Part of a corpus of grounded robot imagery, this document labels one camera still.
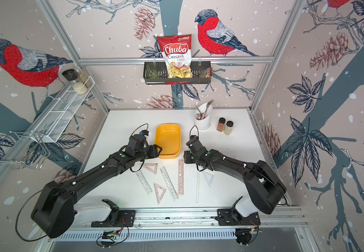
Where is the clear triangle ruler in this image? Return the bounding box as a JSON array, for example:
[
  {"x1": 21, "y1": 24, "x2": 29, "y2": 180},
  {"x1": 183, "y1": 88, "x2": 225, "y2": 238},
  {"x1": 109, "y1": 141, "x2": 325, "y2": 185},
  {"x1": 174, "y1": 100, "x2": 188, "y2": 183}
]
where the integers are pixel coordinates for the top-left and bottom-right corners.
[{"x1": 202, "y1": 170, "x2": 215, "y2": 188}]

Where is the black lid jar on shelf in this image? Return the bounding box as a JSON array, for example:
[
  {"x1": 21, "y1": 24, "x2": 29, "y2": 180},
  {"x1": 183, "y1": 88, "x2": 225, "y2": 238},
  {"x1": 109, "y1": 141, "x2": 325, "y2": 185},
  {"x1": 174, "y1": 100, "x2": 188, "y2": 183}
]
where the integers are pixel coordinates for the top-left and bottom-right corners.
[{"x1": 62, "y1": 69, "x2": 78, "y2": 83}]

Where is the pink triangle ruler lower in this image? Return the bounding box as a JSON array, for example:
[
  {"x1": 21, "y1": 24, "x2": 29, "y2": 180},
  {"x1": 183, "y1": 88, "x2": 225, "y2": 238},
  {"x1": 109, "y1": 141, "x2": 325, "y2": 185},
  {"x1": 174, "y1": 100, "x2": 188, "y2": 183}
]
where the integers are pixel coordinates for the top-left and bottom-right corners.
[{"x1": 153, "y1": 183, "x2": 167, "y2": 204}]

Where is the white wire wall shelf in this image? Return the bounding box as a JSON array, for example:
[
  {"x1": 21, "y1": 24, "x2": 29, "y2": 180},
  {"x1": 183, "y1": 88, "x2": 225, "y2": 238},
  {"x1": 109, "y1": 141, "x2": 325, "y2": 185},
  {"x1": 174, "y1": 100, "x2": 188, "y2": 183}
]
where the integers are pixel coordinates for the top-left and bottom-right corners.
[{"x1": 13, "y1": 76, "x2": 95, "y2": 143}]

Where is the red cassava chips bag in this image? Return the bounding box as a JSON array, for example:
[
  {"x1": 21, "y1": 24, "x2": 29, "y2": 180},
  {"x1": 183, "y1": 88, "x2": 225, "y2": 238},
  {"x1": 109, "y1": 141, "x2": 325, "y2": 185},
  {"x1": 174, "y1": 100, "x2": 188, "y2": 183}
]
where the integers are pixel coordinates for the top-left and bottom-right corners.
[{"x1": 157, "y1": 35, "x2": 193, "y2": 78}]

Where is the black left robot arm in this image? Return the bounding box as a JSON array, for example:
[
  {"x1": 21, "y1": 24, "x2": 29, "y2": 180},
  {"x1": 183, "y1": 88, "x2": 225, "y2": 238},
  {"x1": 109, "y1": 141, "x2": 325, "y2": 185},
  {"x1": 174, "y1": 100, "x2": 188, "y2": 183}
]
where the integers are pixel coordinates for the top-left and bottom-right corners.
[{"x1": 31, "y1": 134, "x2": 163, "y2": 238}]

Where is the brown spice jar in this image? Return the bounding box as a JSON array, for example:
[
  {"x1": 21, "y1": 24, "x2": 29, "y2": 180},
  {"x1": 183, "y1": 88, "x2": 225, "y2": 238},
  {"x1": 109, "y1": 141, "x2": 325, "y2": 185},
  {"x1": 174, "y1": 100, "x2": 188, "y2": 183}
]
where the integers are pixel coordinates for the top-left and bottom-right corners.
[{"x1": 217, "y1": 117, "x2": 226, "y2": 132}]

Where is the short clear grey ruler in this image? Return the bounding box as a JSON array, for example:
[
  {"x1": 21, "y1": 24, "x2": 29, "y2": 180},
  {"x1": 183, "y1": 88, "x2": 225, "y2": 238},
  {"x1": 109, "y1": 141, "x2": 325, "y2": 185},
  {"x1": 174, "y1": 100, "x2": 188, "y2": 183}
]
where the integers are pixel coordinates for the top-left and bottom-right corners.
[{"x1": 136, "y1": 171, "x2": 153, "y2": 195}]

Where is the black wire wall basket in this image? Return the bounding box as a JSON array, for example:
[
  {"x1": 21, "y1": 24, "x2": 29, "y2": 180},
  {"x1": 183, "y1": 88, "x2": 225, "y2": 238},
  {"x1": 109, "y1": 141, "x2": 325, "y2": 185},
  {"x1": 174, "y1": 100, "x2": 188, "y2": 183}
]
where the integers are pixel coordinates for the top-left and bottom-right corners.
[{"x1": 143, "y1": 62, "x2": 211, "y2": 85}]

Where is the yellow plastic storage box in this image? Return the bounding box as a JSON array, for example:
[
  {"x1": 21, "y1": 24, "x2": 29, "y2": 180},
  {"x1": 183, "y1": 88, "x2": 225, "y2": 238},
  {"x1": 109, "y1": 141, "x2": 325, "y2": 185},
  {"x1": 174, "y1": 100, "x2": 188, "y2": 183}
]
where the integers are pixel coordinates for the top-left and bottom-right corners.
[{"x1": 155, "y1": 124, "x2": 181, "y2": 159}]

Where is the white utensil holder cup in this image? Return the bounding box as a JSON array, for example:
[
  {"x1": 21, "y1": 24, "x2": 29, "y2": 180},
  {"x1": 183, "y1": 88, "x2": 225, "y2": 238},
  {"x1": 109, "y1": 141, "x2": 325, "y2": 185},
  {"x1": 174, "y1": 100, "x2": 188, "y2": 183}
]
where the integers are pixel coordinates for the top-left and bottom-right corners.
[{"x1": 194, "y1": 103, "x2": 213, "y2": 130}]

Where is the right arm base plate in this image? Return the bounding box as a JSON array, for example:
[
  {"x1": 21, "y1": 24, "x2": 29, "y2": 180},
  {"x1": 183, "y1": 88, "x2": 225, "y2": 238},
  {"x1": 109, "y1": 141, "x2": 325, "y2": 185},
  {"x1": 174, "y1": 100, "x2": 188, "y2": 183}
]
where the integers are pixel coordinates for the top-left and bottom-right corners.
[{"x1": 214, "y1": 195, "x2": 260, "y2": 226}]

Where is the clear thin straight ruler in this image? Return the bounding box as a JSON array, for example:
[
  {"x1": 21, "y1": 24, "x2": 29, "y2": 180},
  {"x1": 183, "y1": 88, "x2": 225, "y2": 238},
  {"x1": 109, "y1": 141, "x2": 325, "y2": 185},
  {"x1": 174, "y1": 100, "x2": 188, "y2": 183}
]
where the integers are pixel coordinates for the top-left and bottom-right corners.
[{"x1": 196, "y1": 171, "x2": 200, "y2": 204}]

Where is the metal fork in cup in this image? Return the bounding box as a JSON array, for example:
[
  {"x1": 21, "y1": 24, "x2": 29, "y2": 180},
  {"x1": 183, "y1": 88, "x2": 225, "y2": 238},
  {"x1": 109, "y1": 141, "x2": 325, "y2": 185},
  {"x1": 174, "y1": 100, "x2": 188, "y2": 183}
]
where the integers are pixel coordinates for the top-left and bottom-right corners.
[{"x1": 201, "y1": 99, "x2": 214, "y2": 120}]

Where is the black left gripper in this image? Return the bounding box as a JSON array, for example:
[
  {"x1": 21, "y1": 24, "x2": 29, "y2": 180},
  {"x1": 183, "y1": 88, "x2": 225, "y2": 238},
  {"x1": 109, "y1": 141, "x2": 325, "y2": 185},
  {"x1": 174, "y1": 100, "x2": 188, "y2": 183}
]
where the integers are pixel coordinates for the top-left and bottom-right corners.
[{"x1": 135, "y1": 143, "x2": 164, "y2": 162}]

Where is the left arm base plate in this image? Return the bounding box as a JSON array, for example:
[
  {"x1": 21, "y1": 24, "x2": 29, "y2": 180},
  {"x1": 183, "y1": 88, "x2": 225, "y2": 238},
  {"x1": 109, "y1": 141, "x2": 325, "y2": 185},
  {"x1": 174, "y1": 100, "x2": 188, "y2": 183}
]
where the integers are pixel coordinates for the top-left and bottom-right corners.
[{"x1": 91, "y1": 199, "x2": 136, "y2": 228}]

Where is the clear grey stencil ruler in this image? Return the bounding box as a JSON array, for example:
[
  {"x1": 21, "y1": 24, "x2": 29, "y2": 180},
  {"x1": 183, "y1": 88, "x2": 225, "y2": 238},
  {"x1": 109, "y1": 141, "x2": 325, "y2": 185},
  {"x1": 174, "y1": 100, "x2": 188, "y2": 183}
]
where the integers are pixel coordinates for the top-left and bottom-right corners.
[{"x1": 160, "y1": 167, "x2": 178, "y2": 201}]

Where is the pink straight stencil ruler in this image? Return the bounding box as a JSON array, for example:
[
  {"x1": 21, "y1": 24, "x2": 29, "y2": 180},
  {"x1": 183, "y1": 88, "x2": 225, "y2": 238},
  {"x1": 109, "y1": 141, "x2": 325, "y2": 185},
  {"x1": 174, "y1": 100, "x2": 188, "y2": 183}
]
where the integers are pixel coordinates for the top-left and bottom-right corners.
[{"x1": 177, "y1": 159, "x2": 184, "y2": 195}]

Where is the pink triangle ruler upper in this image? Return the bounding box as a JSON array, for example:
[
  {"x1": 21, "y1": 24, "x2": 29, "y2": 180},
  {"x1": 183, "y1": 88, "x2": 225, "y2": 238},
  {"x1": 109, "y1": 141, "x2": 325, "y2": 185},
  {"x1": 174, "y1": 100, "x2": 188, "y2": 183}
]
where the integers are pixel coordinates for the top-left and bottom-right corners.
[{"x1": 143, "y1": 163, "x2": 158, "y2": 174}]

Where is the pink triangle ruler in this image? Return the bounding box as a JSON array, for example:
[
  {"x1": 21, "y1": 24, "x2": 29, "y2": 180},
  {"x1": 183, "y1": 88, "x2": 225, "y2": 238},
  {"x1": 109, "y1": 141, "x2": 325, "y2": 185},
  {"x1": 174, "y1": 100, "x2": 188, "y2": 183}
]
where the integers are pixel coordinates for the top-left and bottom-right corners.
[
  {"x1": 143, "y1": 163, "x2": 158, "y2": 174},
  {"x1": 153, "y1": 183, "x2": 167, "y2": 204}
]

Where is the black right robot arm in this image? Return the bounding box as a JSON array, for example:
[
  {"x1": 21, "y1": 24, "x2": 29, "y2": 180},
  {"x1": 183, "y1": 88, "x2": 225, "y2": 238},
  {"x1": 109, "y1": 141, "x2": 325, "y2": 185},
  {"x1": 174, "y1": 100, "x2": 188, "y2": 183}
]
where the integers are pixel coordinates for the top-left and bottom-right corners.
[{"x1": 184, "y1": 135, "x2": 287, "y2": 215}]

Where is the pale spice jar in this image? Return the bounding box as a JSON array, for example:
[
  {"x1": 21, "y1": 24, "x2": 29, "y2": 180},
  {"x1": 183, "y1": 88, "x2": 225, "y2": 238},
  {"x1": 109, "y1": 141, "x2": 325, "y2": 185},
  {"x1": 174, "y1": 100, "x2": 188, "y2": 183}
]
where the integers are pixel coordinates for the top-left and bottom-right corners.
[{"x1": 224, "y1": 121, "x2": 234, "y2": 135}]

